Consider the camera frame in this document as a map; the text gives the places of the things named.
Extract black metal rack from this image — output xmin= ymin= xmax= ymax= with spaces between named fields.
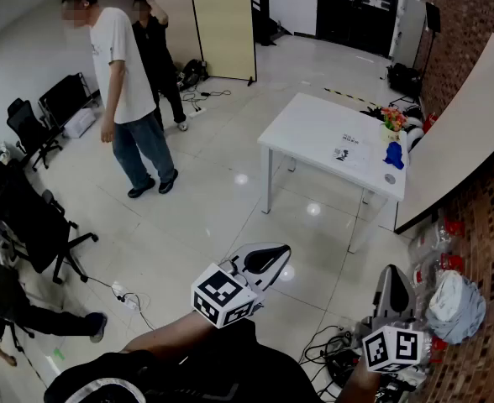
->
xmin=38 ymin=72 xmax=101 ymax=132

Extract person's black shirt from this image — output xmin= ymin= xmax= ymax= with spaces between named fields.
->
xmin=43 ymin=317 xmax=324 ymax=403

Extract pile of black gear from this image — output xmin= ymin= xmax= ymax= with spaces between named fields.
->
xmin=359 ymin=104 xmax=385 ymax=120

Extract white box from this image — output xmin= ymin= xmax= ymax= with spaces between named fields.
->
xmin=63 ymin=107 xmax=97 ymax=139

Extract grey panel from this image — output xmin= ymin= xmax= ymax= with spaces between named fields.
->
xmin=392 ymin=0 xmax=428 ymax=69

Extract white book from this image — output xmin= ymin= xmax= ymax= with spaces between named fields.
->
xmin=330 ymin=131 xmax=372 ymax=170

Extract person's left forearm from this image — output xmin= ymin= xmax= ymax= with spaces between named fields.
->
xmin=120 ymin=311 xmax=215 ymax=360

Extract black double door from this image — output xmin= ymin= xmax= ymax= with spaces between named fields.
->
xmin=316 ymin=0 xmax=402 ymax=57

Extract yellow black floor tape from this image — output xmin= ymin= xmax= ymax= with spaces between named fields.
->
xmin=323 ymin=86 xmax=381 ymax=107

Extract black office chair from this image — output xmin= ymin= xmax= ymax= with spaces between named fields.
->
xmin=6 ymin=97 xmax=63 ymax=172
xmin=0 ymin=160 xmax=100 ymax=285

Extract white grey cloth bundle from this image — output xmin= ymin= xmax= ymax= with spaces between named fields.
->
xmin=425 ymin=270 xmax=486 ymax=346

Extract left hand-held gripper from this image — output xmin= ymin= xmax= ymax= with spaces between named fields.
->
xmin=191 ymin=242 xmax=292 ymax=330

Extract person's right forearm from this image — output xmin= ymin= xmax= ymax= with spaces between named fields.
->
xmin=334 ymin=359 xmax=383 ymax=403

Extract black stand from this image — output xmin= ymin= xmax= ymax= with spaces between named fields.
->
xmin=414 ymin=1 xmax=442 ymax=100

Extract large white leaning board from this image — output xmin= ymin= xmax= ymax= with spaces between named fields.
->
xmin=393 ymin=31 xmax=494 ymax=235

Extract clear bottle red cap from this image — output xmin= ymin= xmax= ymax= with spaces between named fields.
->
xmin=410 ymin=266 xmax=431 ymax=293
xmin=410 ymin=249 xmax=465 ymax=275
xmin=410 ymin=218 xmax=466 ymax=251

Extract blue cloth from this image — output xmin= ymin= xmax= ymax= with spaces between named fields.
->
xmin=383 ymin=140 xmax=406 ymax=170

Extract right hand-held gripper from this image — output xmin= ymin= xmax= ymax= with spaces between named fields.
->
xmin=362 ymin=264 xmax=424 ymax=373

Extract white table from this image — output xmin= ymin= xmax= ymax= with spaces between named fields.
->
xmin=257 ymin=92 xmax=408 ymax=254

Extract black cable tangle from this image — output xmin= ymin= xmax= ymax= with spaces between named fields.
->
xmin=299 ymin=323 xmax=370 ymax=403

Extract potted colourful artificial flowers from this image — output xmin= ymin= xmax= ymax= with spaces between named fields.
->
xmin=379 ymin=106 xmax=408 ymax=144

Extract black staircase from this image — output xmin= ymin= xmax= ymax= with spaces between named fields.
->
xmin=250 ymin=0 xmax=292 ymax=48

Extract black bag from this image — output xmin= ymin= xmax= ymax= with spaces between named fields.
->
xmin=175 ymin=59 xmax=208 ymax=92
xmin=386 ymin=63 xmax=423 ymax=98

